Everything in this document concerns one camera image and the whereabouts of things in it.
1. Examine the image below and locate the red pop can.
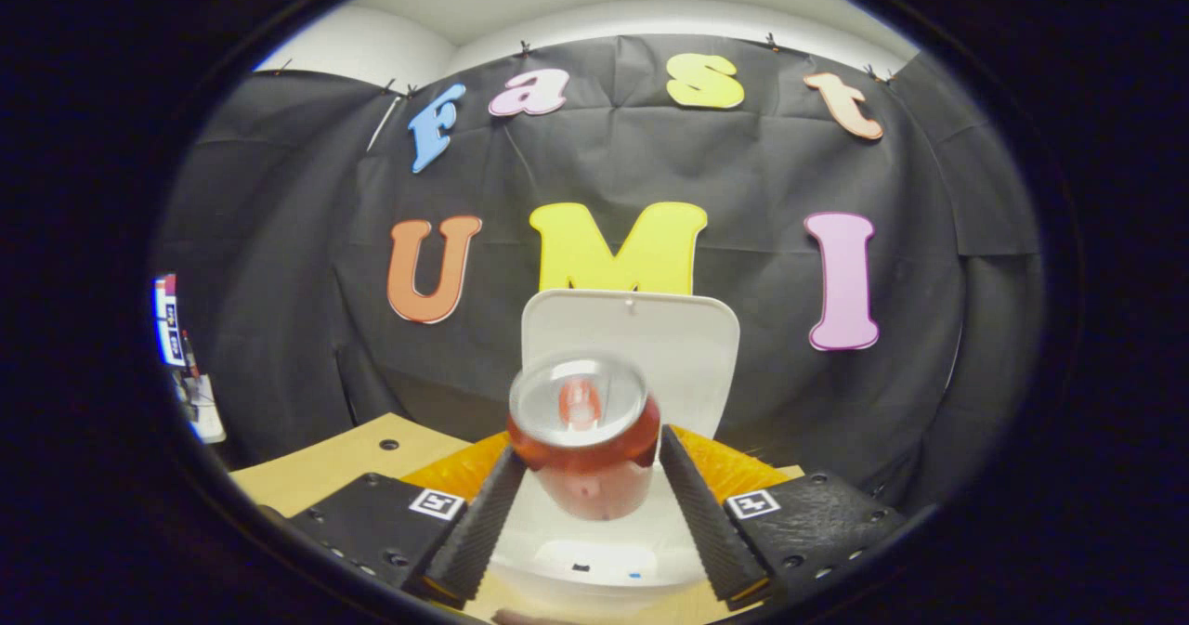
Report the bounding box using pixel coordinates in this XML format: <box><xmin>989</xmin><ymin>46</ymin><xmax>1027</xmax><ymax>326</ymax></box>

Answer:
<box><xmin>507</xmin><ymin>351</ymin><xmax>662</xmax><ymax>522</ymax></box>

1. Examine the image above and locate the wall poster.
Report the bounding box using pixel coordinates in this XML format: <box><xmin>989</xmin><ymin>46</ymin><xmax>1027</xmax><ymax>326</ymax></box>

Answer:
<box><xmin>153</xmin><ymin>272</ymin><xmax>191</xmax><ymax>368</ymax></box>

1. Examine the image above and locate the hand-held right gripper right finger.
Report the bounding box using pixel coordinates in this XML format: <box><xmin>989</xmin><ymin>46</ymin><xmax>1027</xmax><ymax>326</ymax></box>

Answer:
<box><xmin>658</xmin><ymin>423</ymin><xmax>907</xmax><ymax>607</ymax></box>

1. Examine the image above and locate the wooden desktop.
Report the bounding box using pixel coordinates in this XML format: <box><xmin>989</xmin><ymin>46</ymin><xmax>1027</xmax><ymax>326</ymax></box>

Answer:
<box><xmin>228</xmin><ymin>411</ymin><xmax>809</xmax><ymax>625</ymax></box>

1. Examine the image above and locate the black backdrop cloth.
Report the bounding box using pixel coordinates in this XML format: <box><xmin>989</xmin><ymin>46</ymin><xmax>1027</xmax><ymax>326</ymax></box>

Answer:
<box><xmin>153</xmin><ymin>35</ymin><xmax>1046</xmax><ymax>514</ymax></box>

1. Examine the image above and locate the white desktop garbage bin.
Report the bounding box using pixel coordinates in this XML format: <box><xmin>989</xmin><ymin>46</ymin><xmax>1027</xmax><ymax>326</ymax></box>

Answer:
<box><xmin>488</xmin><ymin>289</ymin><xmax>742</xmax><ymax>618</ymax></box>

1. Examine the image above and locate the white side table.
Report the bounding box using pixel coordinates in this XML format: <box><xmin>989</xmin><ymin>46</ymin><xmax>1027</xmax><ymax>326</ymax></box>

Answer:
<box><xmin>172</xmin><ymin>370</ymin><xmax>227</xmax><ymax>445</ymax></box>

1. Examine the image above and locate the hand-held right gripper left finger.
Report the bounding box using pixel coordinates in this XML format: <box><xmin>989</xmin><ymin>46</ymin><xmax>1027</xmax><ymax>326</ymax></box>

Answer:
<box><xmin>279</xmin><ymin>430</ymin><xmax>529</xmax><ymax>610</ymax></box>

